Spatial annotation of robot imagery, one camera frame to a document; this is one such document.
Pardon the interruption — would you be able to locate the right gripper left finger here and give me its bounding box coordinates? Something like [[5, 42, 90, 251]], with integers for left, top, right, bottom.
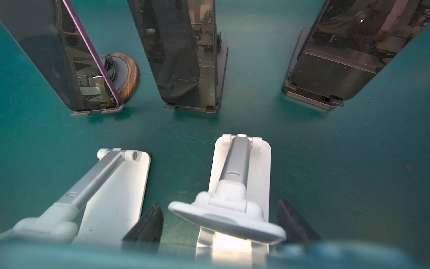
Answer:
[[121, 203, 164, 252]]

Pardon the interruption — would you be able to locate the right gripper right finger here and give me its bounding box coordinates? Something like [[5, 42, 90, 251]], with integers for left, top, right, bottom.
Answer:
[[276, 199, 321, 244]]

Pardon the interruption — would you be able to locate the white stand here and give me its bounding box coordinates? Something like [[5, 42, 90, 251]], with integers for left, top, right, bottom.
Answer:
[[1, 148, 151, 249], [168, 134, 287, 268]]

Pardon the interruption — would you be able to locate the black right back stand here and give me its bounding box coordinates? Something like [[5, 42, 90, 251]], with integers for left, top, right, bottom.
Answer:
[[282, 27, 344, 111]]

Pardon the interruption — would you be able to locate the black stand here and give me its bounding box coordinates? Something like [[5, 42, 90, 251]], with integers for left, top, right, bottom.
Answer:
[[282, 27, 344, 111], [165, 32, 228, 114]]

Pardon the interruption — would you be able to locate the round wooden phone stand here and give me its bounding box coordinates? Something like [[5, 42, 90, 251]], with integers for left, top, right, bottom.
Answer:
[[100, 53, 139, 102]]

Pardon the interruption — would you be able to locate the black right back phone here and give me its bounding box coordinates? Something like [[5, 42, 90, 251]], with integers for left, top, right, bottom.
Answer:
[[288, 1, 430, 101]]

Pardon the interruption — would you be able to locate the black phone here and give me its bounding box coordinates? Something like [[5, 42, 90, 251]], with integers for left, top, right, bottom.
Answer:
[[127, 1, 217, 112], [288, 1, 430, 101]]

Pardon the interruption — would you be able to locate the black middle back stand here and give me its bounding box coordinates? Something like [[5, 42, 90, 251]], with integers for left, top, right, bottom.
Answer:
[[165, 32, 228, 114]]

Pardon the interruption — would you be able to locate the black middle back phone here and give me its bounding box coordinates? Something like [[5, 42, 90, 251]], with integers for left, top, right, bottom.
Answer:
[[127, 1, 217, 112]]

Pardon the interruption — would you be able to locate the purple-edged phone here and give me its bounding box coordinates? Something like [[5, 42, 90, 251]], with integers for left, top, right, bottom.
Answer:
[[1, 1, 123, 114]]

